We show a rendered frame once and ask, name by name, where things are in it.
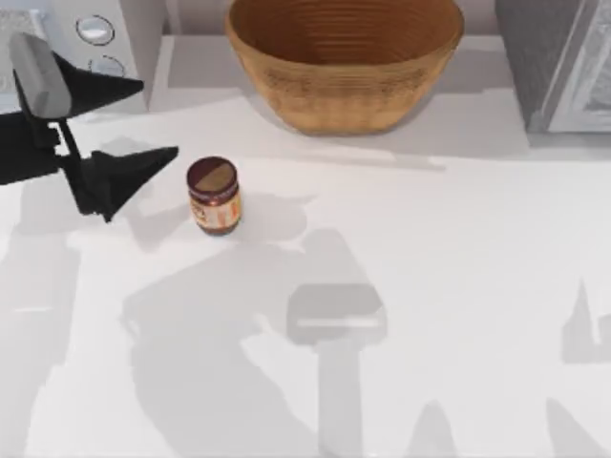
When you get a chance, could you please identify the brown woven basket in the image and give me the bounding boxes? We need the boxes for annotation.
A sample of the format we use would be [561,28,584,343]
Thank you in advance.
[223,0,466,138]

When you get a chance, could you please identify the grey cabinet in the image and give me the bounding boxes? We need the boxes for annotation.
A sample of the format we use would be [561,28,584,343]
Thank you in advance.
[493,0,611,135]

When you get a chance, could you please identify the round microwave knob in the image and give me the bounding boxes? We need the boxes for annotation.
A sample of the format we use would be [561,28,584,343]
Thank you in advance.
[87,53,128,81]
[74,13,116,48]

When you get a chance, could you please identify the brown jar with label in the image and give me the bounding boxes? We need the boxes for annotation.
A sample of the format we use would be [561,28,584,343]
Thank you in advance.
[185,156,242,239]

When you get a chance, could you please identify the pale microwave oven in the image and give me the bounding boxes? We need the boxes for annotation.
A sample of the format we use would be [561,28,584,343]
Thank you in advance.
[0,0,169,115]

